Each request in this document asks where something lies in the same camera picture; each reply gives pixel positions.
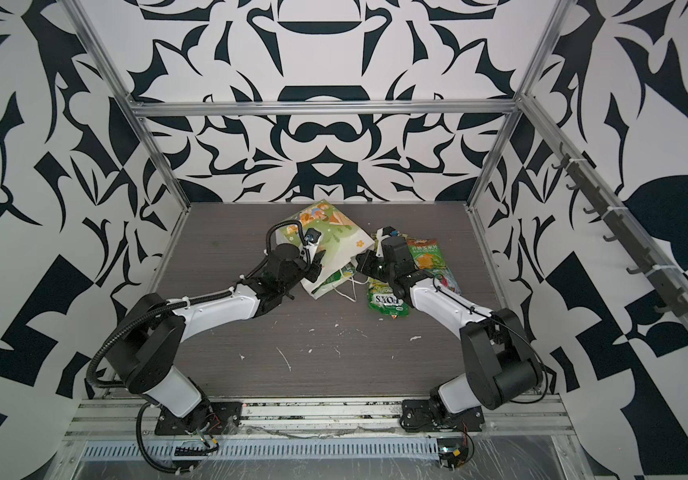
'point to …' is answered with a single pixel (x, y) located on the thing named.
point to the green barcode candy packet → (344, 272)
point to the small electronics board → (452, 452)
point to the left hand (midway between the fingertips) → (320, 242)
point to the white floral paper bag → (340, 240)
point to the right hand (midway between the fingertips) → (356, 256)
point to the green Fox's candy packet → (382, 298)
